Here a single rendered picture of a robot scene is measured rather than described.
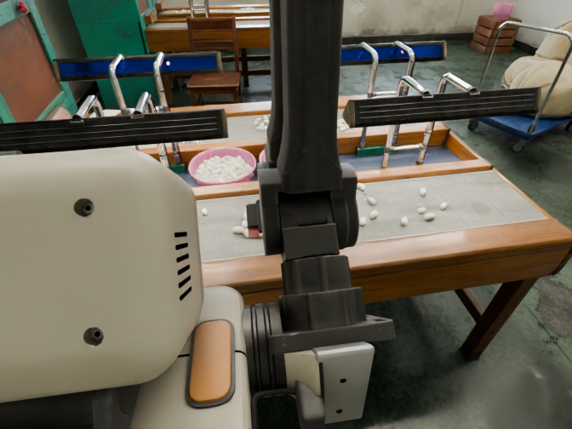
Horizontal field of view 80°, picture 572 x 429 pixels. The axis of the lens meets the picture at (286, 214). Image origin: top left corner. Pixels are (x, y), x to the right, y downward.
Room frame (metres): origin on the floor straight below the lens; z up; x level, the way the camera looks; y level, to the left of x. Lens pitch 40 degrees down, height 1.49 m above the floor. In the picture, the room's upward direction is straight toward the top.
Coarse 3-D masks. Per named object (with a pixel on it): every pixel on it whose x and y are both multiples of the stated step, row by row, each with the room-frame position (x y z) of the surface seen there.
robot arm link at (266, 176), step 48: (288, 0) 0.30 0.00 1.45; (336, 0) 0.31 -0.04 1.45; (288, 48) 0.30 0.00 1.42; (336, 48) 0.30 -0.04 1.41; (288, 96) 0.29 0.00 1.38; (336, 96) 0.30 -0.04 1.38; (288, 144) 0.29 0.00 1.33; (336, 144) 0.29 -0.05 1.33; (288, 192) 0.27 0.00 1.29; (336, 192) 0.29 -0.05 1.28
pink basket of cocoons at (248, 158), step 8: (208, 152) 1.26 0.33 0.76; (216, 152) 1.28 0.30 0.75; (224, 152) 1.28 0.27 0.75; (232, 152) 1.28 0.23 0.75; (240, 152) 1.27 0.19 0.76; (248, 152) 1.25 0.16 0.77; (192, 160) 1.19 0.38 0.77; (200, 160) 1.22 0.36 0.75; (248, 160) 1.24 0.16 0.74; (192, 168) 1.16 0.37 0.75; (192, 176) 1.08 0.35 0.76; (248, 176) 1.10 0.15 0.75; (200, 184) 1.07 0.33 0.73; (208, 184) 1.04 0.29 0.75; (216, 184) 1.04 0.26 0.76; (224, 184) 1.04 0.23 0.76
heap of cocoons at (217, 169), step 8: (208, 160) 1.23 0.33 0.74; (216, 160) 1.22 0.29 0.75; (224, 160) 1.24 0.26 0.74; (232, 160) 1.24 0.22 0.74; (240, 160) 1.23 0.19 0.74; (200, 168) 1.18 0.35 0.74; (208, 168) 1.17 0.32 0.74; (216, 168) 1.18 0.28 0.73; (224, 168) 1.17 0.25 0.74; (232, 168) 1.17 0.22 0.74; (240, 168) 1.17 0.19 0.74; (248, 168) 1.17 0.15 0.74; (200, 176) 1.11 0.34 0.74; (208, 176) 1.11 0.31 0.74; (216, 176) 1.11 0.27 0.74; (224, 176) 1.12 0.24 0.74; (232, 176) 1.11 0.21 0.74; (240, 176) 1.11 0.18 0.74
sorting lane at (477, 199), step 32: (384, 192) 1.01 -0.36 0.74; (416, 192) 1.01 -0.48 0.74; (448, 192) 1.01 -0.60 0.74; (480, 192) 1.01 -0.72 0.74; (512, 192) 1.01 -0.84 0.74; (224, 224) 0.83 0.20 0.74; (384, 224) 0.83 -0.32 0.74; (416, 224) 0.83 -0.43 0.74; (448, 224) 0.83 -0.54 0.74; (480, 224) 0.83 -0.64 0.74; (224, 256) 0.69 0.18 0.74
